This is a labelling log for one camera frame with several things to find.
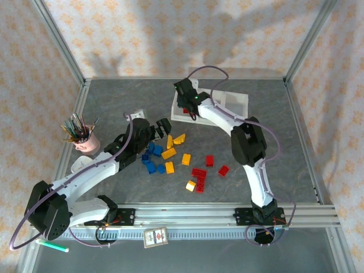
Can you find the sloped yellow lego brick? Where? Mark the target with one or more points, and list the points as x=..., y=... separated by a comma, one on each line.
x=179, y=139

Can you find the long yellow lego brick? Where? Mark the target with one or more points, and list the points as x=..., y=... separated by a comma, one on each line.
x=169, y=153

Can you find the square red lego brick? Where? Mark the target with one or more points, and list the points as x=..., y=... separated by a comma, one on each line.
x=210, y=160
x=223, y=170

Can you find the pale yellow lego brick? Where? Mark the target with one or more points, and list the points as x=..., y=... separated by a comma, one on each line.
x=190, y=186

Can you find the long red lego brick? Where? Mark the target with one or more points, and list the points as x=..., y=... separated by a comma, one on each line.
x=200, y=185

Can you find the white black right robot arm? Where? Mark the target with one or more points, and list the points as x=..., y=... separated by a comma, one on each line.
x=216, y=116

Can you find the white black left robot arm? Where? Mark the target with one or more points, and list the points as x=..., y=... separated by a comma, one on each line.
x=85, y=176

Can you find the tall narrow yellow lego brick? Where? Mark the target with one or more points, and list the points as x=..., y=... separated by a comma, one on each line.
x=169, y=141

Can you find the blue lego brick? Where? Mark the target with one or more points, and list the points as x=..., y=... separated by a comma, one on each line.
x=161, y=168
x=158, y=150
x=146, y=158
x=150, y=167
x=151, y=148

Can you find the dark pen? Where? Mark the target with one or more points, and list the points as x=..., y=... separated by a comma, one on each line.
x=94, y=123

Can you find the white three-compartment container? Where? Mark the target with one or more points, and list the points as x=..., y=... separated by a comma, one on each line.
x=236, y=105

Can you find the pink pencil cup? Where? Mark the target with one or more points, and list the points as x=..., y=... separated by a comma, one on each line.
x=88, y=146

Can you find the orange patterned backdrop cloth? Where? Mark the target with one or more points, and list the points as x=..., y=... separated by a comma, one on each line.
x=170, y=28

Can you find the gold pencil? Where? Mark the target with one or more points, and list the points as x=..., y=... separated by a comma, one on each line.
x=71, y=139

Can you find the green pencil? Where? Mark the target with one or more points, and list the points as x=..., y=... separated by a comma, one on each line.
x=69, y=129

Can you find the playing card box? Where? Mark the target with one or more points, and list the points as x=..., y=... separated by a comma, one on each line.
x=155, y=236

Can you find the green marker pen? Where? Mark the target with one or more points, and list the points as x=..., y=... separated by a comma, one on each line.
x=52, y=246

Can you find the aluminium back rail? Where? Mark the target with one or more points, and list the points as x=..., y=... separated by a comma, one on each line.
x=128, y=78

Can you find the aluminium front rail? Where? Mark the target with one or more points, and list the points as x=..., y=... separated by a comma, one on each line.
x=185, y=213

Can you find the aluminium side rail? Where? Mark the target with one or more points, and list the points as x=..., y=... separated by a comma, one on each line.
x=303, y=142
x=57, y=170

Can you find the aluminium frame post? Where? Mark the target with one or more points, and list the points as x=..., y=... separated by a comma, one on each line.
x=58, y=37
x=311, y=37

